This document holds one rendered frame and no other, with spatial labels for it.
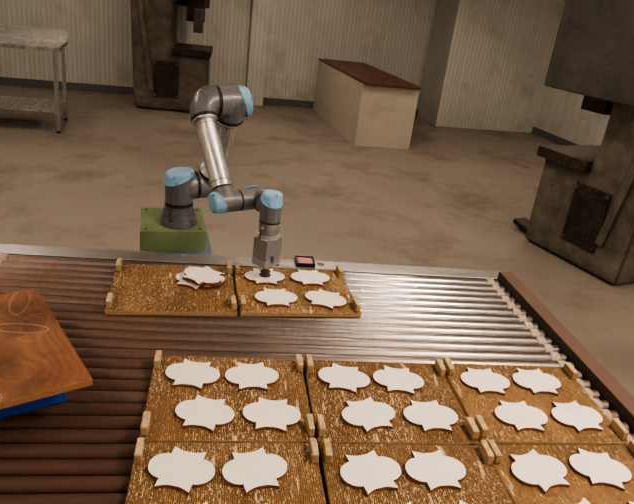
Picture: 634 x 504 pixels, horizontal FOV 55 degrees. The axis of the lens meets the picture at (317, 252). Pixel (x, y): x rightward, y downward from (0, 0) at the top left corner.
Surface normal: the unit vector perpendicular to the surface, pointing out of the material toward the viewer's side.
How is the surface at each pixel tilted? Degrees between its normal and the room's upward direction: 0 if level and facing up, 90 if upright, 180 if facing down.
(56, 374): 0
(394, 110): 90
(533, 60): 90
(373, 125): 90
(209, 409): 0
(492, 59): 90
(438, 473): 0
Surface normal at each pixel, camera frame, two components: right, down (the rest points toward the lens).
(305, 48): 0.24, 0.40
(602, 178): -0.89, 0.07
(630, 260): 0.44, 0.43
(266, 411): 0.11, -0.91
